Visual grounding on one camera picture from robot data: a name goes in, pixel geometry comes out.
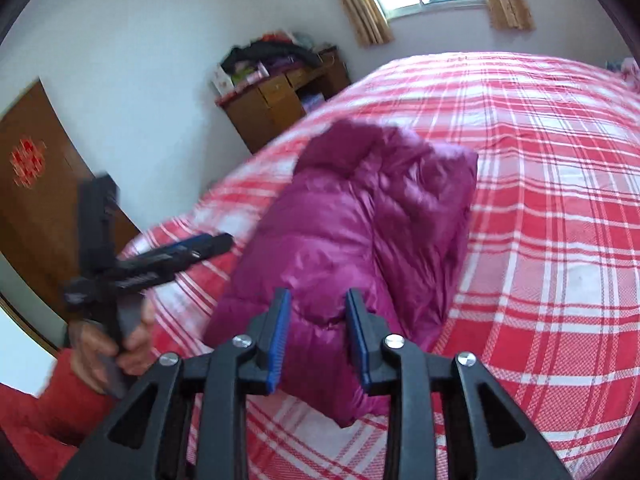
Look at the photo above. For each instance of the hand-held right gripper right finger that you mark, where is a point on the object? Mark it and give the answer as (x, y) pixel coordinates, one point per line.
(361, 345)

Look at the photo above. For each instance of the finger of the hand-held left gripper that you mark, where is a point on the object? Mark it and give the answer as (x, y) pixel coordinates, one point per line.
(187, 243)
(200, 252)

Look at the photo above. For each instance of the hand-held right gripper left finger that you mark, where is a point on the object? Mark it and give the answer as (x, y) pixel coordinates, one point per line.
(277, 345)

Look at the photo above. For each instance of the magenta down jacket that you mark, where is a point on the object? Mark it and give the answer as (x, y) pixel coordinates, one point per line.
(350, 220)

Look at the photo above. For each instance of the person's left forearm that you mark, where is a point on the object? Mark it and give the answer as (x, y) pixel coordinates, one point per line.
(55, 410)

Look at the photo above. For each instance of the pile of dark clothes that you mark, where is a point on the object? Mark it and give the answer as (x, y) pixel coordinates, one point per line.
(272, 52)

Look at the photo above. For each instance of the person's left hand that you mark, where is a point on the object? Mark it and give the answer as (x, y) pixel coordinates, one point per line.
(90, 342)

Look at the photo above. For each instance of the brown wooden door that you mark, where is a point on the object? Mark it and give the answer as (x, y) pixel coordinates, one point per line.
(45, 240)

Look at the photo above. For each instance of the red door ornament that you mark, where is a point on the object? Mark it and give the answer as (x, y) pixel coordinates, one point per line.
(27, 162)

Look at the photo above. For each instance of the wooden desk with drawers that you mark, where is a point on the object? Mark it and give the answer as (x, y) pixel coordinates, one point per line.
(270, 105)

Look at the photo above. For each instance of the white printed box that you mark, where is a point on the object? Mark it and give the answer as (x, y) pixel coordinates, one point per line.
(220, 80)

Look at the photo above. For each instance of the pink flat box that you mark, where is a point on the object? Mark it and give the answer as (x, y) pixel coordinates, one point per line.
(247, 72)

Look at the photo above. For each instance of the bed with red plaid sheet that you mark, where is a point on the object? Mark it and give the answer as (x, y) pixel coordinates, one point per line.
(540, 200)

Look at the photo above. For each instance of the pink floral pillow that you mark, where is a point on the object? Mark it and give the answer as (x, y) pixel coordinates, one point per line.
(625, 70)

